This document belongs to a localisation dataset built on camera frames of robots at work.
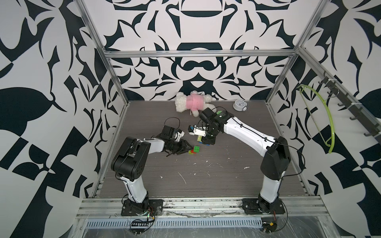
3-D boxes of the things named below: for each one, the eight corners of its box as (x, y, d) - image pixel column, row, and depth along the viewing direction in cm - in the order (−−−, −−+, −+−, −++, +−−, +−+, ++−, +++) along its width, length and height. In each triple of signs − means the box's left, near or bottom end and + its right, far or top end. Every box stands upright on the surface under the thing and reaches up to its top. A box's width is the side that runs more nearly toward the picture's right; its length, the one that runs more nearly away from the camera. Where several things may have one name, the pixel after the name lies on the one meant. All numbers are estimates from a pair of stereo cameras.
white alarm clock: (234, 111, 115) (235, 108, 113) (232, 102, 121) (232, 99, 118) (247, 111, 115) (248, 108, 113) (244, 102, 121) (245, 99, 118)
